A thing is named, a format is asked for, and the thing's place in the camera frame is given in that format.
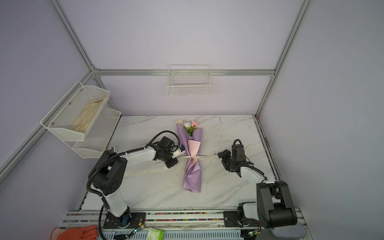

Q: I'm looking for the white blue fake flower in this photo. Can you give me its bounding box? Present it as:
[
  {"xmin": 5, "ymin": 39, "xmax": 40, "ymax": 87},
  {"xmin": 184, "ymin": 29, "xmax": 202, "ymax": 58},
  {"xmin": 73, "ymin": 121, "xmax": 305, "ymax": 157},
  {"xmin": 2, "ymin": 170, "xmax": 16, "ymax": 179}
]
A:
[{"xmin": 183, "ymin": 122, "xmax": 192, "ymax": 129}]

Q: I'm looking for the purple pink wrapping paper sheet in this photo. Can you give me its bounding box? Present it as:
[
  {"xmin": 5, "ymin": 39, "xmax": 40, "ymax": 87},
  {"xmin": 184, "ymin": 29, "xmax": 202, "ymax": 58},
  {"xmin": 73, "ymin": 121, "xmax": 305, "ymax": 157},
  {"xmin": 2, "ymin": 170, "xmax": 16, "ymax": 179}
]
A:
[{"xmin": 176, "ymin": 123, "xmax": 203, "ymax": 193}]

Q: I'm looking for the red pink fake rose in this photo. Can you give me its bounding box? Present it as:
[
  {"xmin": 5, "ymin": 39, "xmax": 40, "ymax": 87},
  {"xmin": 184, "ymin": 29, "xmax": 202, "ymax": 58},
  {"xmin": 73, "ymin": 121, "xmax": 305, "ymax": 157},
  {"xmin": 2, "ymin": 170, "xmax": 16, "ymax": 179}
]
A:
[{"xmin": 191, "ymin": 121, "xmax": 198, "ymax": 128}]

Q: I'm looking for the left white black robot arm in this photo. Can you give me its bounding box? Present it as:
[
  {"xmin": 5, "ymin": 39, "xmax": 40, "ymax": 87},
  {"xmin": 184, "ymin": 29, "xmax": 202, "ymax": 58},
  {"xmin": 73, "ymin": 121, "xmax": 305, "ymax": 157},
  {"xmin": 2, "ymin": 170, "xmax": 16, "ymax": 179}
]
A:
[{"xmin": 86, "ymin": 130, "xmax": 183, "ymax": 228}]

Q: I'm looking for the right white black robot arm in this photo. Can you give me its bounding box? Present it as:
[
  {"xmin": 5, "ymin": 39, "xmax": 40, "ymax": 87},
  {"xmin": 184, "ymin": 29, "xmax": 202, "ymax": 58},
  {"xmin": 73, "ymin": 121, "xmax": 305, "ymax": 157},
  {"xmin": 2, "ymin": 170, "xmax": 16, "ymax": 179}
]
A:
[{"xmin": 217, "ymin": 142, "xmax": 298, "ymax": 231}]

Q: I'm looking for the lower white mesh shelf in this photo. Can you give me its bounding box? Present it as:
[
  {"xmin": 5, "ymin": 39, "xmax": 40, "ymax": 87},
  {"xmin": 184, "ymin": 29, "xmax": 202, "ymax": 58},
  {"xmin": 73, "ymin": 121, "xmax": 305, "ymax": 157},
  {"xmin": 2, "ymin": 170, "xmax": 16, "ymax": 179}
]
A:
[{"xmin": 72, "ymin": 107, "xmax": 121, "ymax": 159}]

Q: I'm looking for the white mesh shelf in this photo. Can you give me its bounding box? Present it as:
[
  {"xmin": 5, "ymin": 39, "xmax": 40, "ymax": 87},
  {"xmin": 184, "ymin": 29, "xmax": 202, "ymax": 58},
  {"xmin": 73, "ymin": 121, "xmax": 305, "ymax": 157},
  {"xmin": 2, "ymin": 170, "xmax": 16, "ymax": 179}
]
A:
[
  {"xmin": 72, "ymin": 107, "xmax": 121, "ymax": 159},
  {"xmin": 41, "ymin": 82, "xmax": 110, "ymax": 142}
]

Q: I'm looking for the green white label card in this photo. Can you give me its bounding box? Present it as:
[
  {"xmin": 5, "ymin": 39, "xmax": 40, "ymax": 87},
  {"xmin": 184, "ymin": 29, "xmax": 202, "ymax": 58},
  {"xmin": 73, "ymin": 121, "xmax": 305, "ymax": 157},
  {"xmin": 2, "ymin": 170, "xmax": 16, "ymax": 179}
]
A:
[{"xmin": 146, "ymin": 228, "xmax": 165, "ymax": 240}]

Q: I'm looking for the beige cloth in shelf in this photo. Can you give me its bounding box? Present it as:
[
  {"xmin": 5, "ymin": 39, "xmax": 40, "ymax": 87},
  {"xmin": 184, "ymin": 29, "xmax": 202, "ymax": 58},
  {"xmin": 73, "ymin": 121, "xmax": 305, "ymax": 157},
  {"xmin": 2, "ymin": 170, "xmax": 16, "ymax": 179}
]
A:
[{"xmin": 71, "ymin": 97, "xmax": 106, "ymax": 134}]

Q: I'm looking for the grey foam pad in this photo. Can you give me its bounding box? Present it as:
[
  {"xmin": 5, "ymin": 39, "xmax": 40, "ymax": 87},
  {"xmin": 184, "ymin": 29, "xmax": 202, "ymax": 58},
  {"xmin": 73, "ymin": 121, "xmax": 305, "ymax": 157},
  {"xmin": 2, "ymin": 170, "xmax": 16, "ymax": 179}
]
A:
[{"xmin": 271, "ymin": 223, "xmax": 307, "ymax": 240}]

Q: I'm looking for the upper white mesh shelf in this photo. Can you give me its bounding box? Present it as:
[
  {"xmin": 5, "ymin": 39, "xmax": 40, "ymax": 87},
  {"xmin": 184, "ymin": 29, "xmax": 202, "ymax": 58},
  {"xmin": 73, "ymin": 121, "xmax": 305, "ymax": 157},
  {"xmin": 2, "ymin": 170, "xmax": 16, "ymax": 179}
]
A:
[{"xmin": 41, "ymin": 82, "xmax": 110, "ymax": 142}]

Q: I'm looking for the orange rubber glove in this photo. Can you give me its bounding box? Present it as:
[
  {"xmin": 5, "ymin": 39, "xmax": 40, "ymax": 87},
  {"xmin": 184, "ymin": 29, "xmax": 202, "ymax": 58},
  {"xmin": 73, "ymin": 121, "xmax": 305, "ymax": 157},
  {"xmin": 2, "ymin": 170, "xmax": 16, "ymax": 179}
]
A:
[{"xmin": 50, "ymin": 226, "xmax": 99, "ymax": 240}]

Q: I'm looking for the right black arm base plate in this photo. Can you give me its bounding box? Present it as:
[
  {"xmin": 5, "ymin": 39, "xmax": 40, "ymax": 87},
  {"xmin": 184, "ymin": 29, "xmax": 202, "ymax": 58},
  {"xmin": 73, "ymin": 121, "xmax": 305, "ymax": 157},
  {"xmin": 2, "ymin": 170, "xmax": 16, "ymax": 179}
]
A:
[{"xmin": 223, "ymin": 211, "xmax": 261, "ymax": 228}]

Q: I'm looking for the white wire wall basket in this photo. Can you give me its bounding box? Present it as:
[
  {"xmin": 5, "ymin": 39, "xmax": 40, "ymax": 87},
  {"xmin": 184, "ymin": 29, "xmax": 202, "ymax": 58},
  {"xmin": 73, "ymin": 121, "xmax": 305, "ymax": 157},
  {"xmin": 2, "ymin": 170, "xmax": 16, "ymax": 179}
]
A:
[{"xmin": 166, "ymin": 65, "xmax": 211, "ymax": 97}]

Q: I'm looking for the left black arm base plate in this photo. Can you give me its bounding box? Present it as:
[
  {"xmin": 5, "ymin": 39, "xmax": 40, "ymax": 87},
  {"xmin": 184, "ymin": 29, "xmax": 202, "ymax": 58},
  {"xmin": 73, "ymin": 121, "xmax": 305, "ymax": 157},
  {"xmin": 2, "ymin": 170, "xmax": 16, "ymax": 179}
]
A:
[{"xmin": 103, "ymin": 211, "xmax": 147, "ymax": 229}]

